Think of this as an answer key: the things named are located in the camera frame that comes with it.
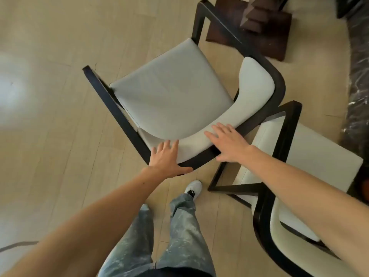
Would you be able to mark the person's left hand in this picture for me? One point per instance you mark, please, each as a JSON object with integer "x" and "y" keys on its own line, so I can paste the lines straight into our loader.
{"x": 164, "y": 161}

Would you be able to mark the person's right hand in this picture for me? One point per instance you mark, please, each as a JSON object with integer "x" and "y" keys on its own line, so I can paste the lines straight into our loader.
{"x": 230, "y": 144}

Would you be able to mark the grey cushioned black armchair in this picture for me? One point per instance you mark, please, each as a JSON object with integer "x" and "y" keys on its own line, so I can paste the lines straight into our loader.
{"x": 173, "y": 89}

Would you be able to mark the cream cushioned black armchair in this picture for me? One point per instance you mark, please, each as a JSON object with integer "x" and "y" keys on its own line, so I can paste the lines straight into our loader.
{"x": 317, "y": 158}

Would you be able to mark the person's left forearm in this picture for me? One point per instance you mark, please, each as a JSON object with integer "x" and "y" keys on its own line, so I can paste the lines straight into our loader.
{"x": 86, "y": 227}

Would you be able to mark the person's right forearm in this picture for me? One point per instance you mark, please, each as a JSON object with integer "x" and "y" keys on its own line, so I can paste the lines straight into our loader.
{"x": 317, "y": 204}

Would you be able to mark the person's white right shoe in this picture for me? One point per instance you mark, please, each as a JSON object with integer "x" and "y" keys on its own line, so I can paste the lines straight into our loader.
{"x": 193, "y": 188}

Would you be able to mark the person's black shirt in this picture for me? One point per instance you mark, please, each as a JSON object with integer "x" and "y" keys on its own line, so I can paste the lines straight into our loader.
{"x": 184, "y": 272}

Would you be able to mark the dark brown wooden table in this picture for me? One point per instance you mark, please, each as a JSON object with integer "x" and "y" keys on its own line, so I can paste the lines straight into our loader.
{"x": 271, "y": 40}

